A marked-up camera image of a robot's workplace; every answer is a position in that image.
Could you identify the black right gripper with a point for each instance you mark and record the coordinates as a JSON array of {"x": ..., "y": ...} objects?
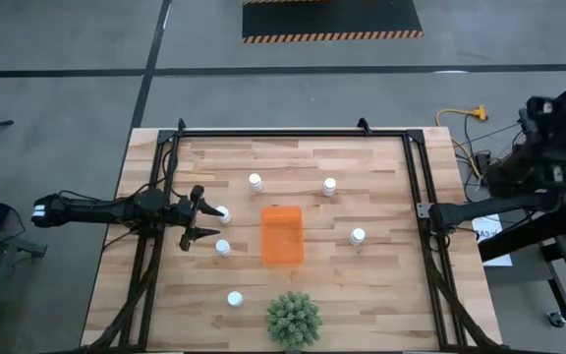
[{"x": 553, "y": 120}]

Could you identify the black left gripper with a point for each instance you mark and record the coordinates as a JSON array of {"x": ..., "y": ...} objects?
[{"x": 187, "y": 212}]

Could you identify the white pill bottle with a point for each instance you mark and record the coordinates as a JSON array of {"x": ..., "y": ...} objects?
[
  {"x": 357, "y": 236},
  {"x": 255, "y": 181},
  {"x": 224, "y": 215},
  {"x": 222, "y": 247},
  {"x": 329, "y": 186},
  {"x": 235, "y": 298}
]

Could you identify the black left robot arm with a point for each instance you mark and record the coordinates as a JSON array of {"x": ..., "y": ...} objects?
[{"x": 96, "y": 211}]

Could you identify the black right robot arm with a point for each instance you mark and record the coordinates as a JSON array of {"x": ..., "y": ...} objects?
[{"x": 484, "y": 209}]

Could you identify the orange translucent plastic basket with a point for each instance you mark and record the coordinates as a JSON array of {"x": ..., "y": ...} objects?
[{"x": 283, "y": 236}]

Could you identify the black power strip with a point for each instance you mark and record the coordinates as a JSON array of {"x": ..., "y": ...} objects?
[{"x": 482, "y": 161}]

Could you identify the black stand base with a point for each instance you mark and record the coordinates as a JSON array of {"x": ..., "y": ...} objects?
[{"x": 519, "y": 238}]

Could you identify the green succulent plant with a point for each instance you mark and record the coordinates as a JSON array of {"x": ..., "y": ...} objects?
[{"x": 294, "y": 319}]

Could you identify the white paper sheet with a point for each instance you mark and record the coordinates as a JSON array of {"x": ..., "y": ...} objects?
[{"x": 495, "y": 246}]

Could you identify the black caster wheel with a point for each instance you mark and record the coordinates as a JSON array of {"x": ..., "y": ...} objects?
[{"x": 556, "y": 319}]

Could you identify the black hazard-striped floor mat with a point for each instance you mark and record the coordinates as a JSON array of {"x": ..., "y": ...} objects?
[{"x": 332, "y": 17}]

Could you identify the black aluminium table frame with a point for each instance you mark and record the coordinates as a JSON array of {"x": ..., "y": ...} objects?
[{"x": 288, "y": 133}]

